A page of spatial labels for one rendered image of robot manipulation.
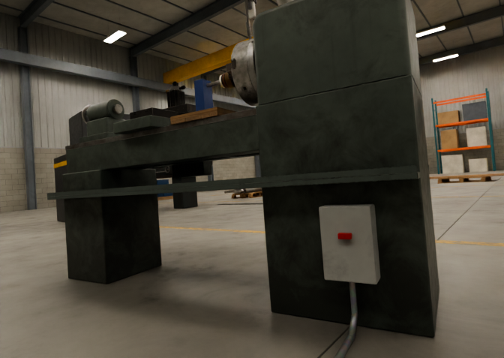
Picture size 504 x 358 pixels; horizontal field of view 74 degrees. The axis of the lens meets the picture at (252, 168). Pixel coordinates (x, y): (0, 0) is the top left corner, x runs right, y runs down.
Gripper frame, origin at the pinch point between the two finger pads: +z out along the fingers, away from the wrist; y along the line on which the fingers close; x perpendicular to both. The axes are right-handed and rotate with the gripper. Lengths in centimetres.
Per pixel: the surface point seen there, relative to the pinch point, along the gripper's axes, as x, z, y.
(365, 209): 44, 87, 16
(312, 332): 22, 130, 20
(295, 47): 21.2, 24.2, 6.6
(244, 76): -7.1, 27.5, -0.7
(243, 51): -6.9, 16.1, -1.1
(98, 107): -125, 19, -10
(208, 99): -40, 30, -16
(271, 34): 11.3, 15.9, 6.4
